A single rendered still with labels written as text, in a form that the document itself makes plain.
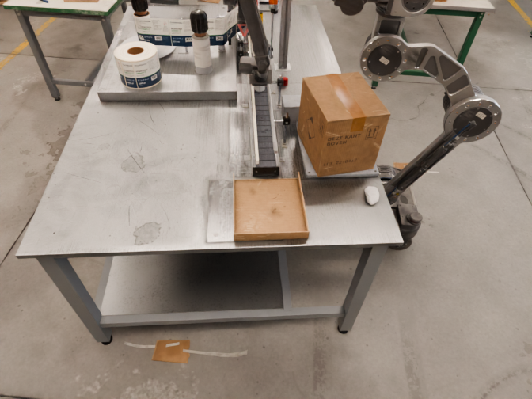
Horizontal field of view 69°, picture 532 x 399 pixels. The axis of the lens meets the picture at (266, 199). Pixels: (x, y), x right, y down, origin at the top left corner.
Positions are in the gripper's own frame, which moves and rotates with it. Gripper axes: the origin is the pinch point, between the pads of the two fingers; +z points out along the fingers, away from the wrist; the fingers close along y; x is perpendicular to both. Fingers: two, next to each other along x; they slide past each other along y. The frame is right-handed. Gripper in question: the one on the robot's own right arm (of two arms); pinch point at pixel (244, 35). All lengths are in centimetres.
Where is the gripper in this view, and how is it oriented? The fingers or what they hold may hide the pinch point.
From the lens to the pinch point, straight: 217.6
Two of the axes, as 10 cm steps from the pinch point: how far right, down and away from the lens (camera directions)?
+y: 0.5, 7.3, -6.9
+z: -0.3, 6.9, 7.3
